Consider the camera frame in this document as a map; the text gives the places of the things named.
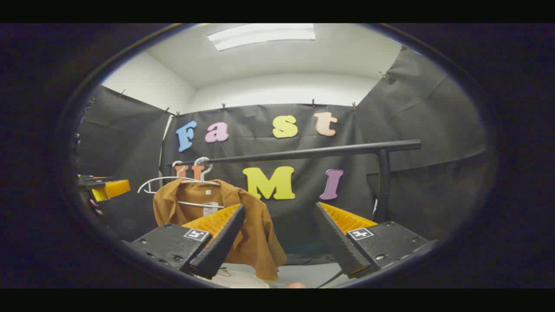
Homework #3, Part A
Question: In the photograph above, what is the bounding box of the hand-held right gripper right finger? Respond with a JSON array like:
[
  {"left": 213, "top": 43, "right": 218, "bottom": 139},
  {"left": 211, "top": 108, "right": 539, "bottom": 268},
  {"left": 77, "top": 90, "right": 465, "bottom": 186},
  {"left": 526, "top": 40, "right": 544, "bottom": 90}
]
[{"left": 313, "top": 201, "right": 439, "bottom": 279}]

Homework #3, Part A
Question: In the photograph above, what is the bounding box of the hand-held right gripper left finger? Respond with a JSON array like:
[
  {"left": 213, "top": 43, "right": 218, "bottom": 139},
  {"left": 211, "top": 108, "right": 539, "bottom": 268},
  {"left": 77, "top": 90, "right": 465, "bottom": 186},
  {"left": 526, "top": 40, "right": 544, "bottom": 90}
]
[{"left": 123, "top": 204, "right": 246, "bottom": 280}]

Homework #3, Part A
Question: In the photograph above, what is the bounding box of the brown shirt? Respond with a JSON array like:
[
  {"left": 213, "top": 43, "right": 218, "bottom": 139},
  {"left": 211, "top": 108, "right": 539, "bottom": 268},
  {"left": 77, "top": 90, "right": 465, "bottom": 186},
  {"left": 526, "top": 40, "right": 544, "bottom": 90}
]
[{"left": 153, "top": 179, "right": 287, "bottom": 281}]

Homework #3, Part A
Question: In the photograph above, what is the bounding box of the white plastic clothes hanger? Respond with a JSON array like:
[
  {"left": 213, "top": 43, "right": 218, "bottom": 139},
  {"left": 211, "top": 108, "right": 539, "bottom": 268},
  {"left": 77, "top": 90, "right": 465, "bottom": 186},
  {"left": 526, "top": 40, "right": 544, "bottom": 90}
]
[
  {"left": 177, "top": 157, "right": 225, "bottom": 209},
  {"left": 137, "top": 161, "right": 191, "bottom": 195}
]

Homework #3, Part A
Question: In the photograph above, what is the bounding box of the black metal clothes rack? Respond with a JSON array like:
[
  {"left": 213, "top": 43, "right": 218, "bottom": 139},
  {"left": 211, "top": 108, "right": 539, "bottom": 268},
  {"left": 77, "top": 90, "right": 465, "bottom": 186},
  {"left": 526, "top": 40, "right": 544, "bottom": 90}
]
[{"left": 167, "top": 139, "right": 422, "bottom": 224}]

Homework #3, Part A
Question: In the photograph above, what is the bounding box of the black backdrop cloth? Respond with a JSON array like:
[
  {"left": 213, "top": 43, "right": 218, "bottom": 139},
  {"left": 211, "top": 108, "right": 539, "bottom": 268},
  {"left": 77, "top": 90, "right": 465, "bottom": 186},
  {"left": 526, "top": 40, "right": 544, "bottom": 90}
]
[{"left": 74, "top": 45, "right": 488, "bottom": 266}]

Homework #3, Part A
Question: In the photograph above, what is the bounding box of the black cable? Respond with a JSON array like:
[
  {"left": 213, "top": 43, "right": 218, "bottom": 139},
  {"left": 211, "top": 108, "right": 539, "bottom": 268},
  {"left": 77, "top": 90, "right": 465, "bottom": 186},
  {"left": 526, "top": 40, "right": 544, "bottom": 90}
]
[{"left": 316, "top": 270, "right": 344, "bottom": 289}]

